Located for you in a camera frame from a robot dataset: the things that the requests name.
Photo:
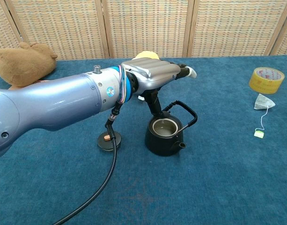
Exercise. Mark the yellow packing tape roll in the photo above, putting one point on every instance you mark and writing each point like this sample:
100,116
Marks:
266,85

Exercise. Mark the tea bag with green tag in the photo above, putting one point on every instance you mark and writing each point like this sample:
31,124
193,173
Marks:
262,102

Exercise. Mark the yellow plush toy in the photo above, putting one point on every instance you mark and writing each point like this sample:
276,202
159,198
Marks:
146,55

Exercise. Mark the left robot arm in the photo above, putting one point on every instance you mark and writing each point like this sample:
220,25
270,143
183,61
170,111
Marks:
52,105

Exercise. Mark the woven folding screen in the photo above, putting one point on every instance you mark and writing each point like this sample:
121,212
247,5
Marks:
145,28

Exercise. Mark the blue carpet table cover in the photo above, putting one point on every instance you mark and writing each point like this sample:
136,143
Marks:
180,187

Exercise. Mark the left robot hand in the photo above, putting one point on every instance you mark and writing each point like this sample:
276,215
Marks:
155,70

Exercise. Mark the black teapot lid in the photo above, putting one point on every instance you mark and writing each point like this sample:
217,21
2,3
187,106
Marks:
103,143

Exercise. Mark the brown plush toy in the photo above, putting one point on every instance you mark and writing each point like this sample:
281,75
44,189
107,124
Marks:
24,65

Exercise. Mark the black cast iron teapot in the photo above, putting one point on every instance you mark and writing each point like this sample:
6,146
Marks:
157,145

